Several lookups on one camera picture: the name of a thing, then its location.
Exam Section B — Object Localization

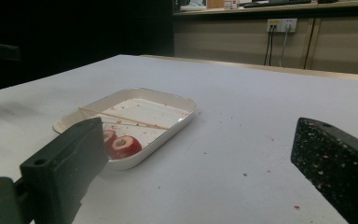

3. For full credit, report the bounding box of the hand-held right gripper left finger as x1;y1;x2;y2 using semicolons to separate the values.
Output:
20;117;110;224

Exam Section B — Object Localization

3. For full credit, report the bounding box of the black keyboard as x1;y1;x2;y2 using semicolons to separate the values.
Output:
242;0;312;8

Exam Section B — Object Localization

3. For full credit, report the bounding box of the white wall socket strip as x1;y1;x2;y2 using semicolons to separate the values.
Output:
266;18;298;34

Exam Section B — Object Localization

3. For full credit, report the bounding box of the white power cable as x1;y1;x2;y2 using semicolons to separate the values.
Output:
279;26;291;68

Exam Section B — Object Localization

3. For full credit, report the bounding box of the beige wall cabinet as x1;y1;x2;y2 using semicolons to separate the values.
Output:
172;0;358;77

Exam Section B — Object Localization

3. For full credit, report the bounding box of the orange box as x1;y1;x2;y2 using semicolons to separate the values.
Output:
206;0;226;9

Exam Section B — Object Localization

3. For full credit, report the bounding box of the thin bamboo skewer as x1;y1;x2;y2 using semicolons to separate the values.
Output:
77;106;171;131

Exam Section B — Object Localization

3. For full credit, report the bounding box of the white rectangular tray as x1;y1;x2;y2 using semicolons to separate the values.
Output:
52;87;199;172

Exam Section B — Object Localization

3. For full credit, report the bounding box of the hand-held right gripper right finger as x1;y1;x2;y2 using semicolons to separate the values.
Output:
290;117;358;224

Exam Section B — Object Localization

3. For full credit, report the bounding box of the black power cable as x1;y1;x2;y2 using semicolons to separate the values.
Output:
263;26;272;67
268;26;277;67

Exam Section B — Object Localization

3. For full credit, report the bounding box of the red cored hawthorn fruit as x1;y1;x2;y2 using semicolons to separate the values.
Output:
109;134;144;161
103;129;118;153

